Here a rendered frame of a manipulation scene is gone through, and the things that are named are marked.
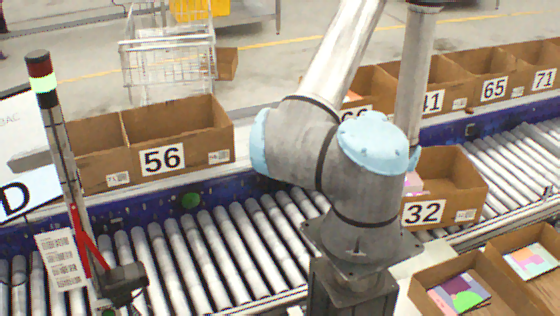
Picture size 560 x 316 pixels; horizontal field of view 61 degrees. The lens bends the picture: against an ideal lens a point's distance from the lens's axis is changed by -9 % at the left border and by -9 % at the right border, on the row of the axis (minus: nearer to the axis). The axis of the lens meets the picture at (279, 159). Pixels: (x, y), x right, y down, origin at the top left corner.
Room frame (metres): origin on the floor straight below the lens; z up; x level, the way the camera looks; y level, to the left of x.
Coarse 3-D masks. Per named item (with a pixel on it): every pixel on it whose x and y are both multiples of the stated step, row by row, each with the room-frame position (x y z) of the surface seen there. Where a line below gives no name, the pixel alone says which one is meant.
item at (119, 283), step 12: (132, 264) 0.88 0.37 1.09; (108, 276) 0.84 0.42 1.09; (120, 276) 0.84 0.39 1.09; (132, 276) 0.84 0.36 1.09; (144, 276) 0.85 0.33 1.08; (108, 288) 0.81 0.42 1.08; (120, 288) 0.82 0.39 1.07; (132, 288) 0.83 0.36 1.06; (120, 300) 0.83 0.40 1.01; (132, 300) 0.84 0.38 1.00
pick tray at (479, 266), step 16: (464, 256) 1.16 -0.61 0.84; (480, 256) 1.17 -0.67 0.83; (416, 272) 1.08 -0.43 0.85; (432, 272) 1.11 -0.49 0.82; (448, 272) 1.14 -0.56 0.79; (480, 272) 1.15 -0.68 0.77; (496, 272) 1.09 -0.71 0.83; (416, 288) 1.04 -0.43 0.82; (496, 288) 1.07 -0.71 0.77; (512, 288) 1.02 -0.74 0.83; (416, 304) 1.03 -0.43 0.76; (432, 304) 0.96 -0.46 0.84; (496, 304) 1.01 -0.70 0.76; (512, 304) 1.00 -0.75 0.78; (528, 304) 0.95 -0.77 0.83
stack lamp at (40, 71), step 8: (32, 64) 0.85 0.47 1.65; (40, 64) 0.85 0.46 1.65; (48, 64) 0.87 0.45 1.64; (32, 72) 0.85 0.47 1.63; (40, 72) 0.85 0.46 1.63; (48, 72) 0.86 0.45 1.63; (32, 80) 0.85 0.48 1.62; (40, 80) 0.85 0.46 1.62; (48, 80) 0.86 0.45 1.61; (32, 88) 0.86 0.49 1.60; (40, 88) 0.85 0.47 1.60; (48, 88) 0.86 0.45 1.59
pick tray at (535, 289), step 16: (544, 224) 1.31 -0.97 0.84; (496, 240) 1.24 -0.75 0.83; (512, 240) 1.27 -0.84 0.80; (528, 240) 1.29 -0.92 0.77; (544, 240) 1.29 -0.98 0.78; (496, 256) 1.16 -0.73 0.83; (512, 272) 1.08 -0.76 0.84; (528, 288) 1.00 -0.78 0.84; (544, 288) 1.07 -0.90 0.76; (544, 304) 0.93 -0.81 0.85
